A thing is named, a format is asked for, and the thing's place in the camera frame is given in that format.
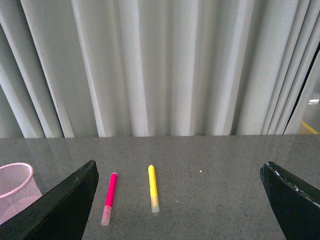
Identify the white pleated curtain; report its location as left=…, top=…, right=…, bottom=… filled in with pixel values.
left=0, top=0, right=320, bottom=138

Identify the yellow highlighter pen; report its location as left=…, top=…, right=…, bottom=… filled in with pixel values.
left=148, top=165, right=160, bottom=214

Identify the pink mesh pen cup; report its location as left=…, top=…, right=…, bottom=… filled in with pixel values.
left=0, top=162, right=42, bottom=224

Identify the pink highlighter pen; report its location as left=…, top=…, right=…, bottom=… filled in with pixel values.
left=100, top=172, right=118, bottom=226

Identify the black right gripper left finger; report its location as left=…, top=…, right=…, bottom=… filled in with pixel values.
left=0, top=160, right=99, bottom=240

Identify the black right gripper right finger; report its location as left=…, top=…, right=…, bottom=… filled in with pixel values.
left=260, top=161, right=320, bottom=240

